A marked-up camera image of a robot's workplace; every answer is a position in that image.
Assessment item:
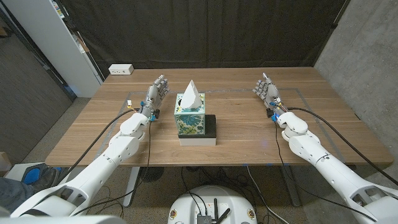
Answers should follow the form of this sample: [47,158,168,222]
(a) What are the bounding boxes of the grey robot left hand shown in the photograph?
[139,73,170,117]

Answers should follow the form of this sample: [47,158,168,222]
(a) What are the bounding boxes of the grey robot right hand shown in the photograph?
[252,72,289,117]

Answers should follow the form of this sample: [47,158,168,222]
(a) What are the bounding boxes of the white tissue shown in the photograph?
[180,79,203,110]

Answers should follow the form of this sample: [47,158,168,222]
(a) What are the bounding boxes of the teal floral tissue box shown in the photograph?
[174,92,206,136]

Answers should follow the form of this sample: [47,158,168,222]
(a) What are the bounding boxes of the black box with white base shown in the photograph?
[178,114,217,147]

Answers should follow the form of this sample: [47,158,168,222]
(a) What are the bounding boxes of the cardboard box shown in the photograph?
[0,151,12,177]

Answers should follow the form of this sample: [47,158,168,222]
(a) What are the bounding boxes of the white power strip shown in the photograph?
[108,63,135,76]

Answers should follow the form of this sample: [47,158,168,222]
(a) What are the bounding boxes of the black round fan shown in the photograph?
[139,167,165,183]

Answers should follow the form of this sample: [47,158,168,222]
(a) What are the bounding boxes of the black fabric curtain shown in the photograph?
[58,0,351,78]

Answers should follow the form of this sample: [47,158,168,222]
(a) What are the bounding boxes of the white table leg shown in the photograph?
[123,166,141,208]

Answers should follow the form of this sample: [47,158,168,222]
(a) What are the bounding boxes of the grey table leg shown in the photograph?
[279,164,302,208]

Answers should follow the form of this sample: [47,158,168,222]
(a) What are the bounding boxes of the white robot torso base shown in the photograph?
[167,185,258,224]

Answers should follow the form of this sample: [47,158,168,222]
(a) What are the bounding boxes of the white cabinet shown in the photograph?
[1,0,103,98]

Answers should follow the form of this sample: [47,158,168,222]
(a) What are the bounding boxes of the black radio module with antennas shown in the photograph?
[196,197,231,224]

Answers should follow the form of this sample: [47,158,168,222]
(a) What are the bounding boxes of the dark shoe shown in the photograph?
[30,167,60,192]

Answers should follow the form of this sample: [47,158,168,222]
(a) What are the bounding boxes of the white robot chest edge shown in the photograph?
[0,215,127,224]

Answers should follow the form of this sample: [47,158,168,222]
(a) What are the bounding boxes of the person's leg in jeans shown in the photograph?
[0,177,35,213]

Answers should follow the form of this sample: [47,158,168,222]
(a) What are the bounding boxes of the coloured right wrist wires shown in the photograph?
[273,98,289,114]

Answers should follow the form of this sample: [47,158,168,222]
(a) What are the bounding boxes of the coloured wrist wires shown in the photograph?
[126,99,141,113]
[273,98,289,114]

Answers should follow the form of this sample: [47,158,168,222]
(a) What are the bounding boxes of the coloured left wrist wires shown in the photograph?
[126,99,141,113]

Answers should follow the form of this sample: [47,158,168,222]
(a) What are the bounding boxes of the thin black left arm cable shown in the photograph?
[71,119,153,217]

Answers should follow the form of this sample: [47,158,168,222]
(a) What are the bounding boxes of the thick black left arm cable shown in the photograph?
[57,108,141,186]

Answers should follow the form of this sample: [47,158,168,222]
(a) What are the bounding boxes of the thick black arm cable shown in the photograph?
[57,108,141,186]
[287,107,398,187]

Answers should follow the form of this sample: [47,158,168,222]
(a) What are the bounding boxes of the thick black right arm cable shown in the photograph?
[287,107,398,187]

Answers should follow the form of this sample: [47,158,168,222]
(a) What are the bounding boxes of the white floor cable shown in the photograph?
[246,166,290,224]

